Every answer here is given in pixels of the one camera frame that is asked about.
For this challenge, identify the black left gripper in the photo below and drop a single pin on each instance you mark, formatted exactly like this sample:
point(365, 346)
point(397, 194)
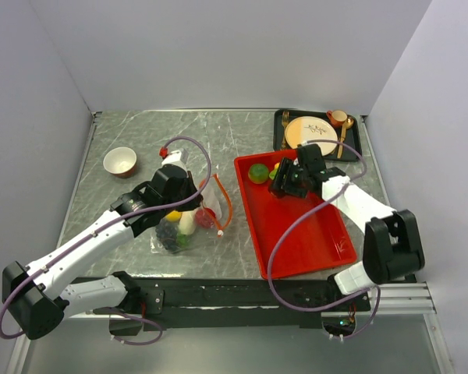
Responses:
point(189, 185)

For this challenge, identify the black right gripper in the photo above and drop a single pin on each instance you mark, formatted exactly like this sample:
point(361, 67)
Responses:
point(286, 167)

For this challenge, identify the green orange fruit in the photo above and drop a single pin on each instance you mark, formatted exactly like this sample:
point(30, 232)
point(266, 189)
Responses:
point(258, 173)

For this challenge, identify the yellow pear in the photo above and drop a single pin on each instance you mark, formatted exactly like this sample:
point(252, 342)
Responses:
point(173, 216)

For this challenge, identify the white radish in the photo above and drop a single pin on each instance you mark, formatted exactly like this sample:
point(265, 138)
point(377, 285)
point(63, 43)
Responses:
point(187, 224)

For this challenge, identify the clear zip bag orange zipper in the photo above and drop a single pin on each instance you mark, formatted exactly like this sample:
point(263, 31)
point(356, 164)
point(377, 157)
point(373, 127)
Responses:
point(216, 198)

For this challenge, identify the black grape bunch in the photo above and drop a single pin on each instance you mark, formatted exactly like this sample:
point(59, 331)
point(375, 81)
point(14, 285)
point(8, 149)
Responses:
point(166, 233)

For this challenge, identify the red apple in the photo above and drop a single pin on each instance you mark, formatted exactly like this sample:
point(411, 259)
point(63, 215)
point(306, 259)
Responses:
point(205, 218)

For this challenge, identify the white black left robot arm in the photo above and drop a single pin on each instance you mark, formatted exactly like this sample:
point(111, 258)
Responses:
point(42, 294)

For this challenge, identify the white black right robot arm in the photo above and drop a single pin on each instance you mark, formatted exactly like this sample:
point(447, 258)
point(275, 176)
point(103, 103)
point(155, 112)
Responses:
point(392, 247)

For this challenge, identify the black serving tray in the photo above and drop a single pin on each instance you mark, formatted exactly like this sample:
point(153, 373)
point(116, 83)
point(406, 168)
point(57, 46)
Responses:
point(352, 135)

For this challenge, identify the cream orange plate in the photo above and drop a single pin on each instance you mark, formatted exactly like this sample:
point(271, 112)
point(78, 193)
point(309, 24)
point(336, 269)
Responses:
point(308, 128)

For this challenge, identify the white brown bowl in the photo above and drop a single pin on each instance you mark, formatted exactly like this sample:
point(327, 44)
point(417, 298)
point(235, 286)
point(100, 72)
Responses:
point(120, 162)

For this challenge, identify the gold fork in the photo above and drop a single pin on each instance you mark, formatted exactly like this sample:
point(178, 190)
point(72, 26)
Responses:
point(284, 122)

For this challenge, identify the red plastic tray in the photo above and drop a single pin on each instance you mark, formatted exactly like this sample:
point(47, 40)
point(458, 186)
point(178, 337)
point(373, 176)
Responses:
point(321, 242)

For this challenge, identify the orange cup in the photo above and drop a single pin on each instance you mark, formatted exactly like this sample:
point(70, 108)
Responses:
point(337, 118)

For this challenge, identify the gold spoon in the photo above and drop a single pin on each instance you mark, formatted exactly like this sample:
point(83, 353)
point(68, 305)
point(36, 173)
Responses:
point(347, 124)

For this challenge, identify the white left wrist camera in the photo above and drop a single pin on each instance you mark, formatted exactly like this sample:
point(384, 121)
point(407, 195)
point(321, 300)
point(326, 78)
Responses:
point(176, 157)

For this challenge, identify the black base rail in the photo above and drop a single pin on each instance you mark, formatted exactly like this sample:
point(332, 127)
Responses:
point(191, 303)

